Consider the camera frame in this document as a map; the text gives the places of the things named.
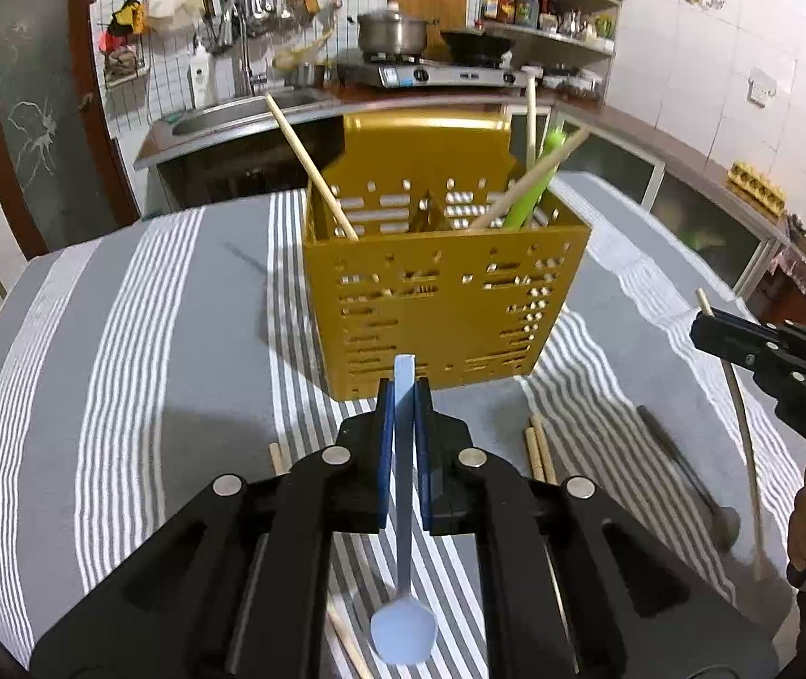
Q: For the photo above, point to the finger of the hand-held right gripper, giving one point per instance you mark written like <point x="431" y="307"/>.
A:
<point x="771" y="366"/>
<point x="735" y="329"/>

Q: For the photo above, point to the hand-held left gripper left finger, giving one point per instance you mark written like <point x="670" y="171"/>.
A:
<point x="385" y="453"/>

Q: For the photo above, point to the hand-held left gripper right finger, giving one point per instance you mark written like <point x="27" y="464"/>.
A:
<point x="423" y="453"/>

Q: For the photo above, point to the dark grey spoon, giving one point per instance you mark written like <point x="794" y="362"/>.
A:
<point x="679" y="463"/>

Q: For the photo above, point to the yellow perforated utensil holder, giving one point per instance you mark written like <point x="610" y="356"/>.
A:
<point x="445" y="311"/>

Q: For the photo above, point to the light blue plastic spoon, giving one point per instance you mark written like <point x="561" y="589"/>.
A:
<point x="403" y="629"/>

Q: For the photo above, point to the glass-door counter cabinet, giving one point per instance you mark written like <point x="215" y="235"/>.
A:
<point x="693" y="212"/>

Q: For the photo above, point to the yellow egg tray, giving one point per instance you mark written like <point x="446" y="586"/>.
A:
<point x="757" y="180"/>

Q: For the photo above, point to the grey white striped tablecloth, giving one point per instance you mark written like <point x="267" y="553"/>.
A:
<point x="162" y="368"/>

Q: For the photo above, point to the cluster of small bowls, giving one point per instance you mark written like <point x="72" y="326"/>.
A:
<point x="573" y="81"/>

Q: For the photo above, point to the steel sink counter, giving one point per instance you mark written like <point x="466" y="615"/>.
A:
<point x="233" y="152"/>

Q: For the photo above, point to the steel sink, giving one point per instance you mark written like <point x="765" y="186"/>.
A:
<point x="233" y="117"/>

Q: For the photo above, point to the steel gas stove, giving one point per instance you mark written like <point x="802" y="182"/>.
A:
<point x="431" y="74"/>

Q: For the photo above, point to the black wok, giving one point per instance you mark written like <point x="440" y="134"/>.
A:
<point x="477" y="46"/>

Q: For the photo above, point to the row of condiment bottles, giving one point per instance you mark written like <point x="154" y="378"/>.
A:
<point x="527" y="7"/>

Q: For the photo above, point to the small steel pot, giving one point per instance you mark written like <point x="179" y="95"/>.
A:
<point x="304" y="76"/>

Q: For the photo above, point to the steel pot with lid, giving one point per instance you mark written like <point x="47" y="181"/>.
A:
<point x="392" y="32"/>

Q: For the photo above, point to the white soap bottle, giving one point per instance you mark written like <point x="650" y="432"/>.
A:
<point x="198" y="74"/>

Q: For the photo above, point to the steel faucet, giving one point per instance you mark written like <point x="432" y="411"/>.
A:
<point x="242" y="49"/>

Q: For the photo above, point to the brown frosted glass door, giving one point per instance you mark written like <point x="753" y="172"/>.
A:
<point x="35" y="85"/>

